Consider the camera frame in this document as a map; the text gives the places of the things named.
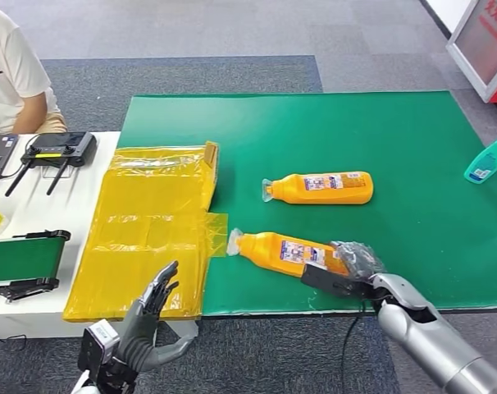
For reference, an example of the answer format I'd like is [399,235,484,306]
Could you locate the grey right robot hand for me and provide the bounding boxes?
[330,240,387,282]

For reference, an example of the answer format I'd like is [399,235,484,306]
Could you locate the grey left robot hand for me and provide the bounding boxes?
[120,260,199,374]

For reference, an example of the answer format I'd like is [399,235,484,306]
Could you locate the orange bottle with clear cap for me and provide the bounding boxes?
[261,172,374,206]
[226,228,350,279]

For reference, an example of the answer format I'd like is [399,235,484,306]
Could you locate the teal plastic bottle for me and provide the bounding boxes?
[463,133,497,186]

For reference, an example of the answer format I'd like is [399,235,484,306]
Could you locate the white table foot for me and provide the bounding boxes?
[162,319,199,341]

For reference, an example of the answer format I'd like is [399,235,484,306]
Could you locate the green table mat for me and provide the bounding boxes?
[118,90,497,318]

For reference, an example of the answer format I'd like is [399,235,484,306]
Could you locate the yellow plastic wrapped box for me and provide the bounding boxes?
[62,141,229,323]

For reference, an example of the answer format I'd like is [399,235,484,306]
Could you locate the small green belt conveyor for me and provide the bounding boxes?
[0,230,71,303]

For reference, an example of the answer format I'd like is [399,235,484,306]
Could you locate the black remote controller with antennas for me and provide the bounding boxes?
[4,131,98,198]

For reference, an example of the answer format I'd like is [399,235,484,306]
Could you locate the red and white sign stand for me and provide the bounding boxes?
[446,0,497,104]

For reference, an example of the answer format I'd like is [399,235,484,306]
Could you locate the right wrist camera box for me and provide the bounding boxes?
[301,263,374,301]

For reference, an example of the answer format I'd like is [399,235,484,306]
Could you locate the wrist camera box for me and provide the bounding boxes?
[77,319,120,382]
[301,263,374,301]

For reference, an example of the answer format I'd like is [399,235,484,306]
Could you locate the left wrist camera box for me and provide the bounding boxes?
[77,319,120,382]

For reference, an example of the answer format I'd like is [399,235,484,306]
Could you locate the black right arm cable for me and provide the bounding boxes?
[340,303,366,394]

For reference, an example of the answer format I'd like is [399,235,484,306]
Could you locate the black floor cable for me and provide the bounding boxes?
[0,323,27,355]

